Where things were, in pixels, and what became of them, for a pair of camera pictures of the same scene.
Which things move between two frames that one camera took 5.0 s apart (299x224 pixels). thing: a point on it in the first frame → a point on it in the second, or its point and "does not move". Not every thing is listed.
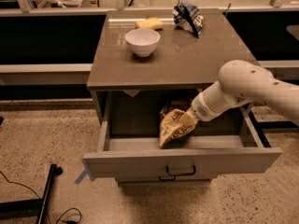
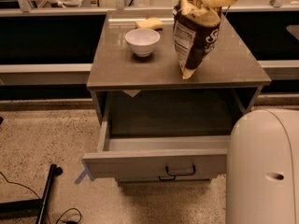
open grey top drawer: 130,146 does not move
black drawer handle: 182,173 does not move
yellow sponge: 151,22 does not move
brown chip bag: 174,124 → 195,29
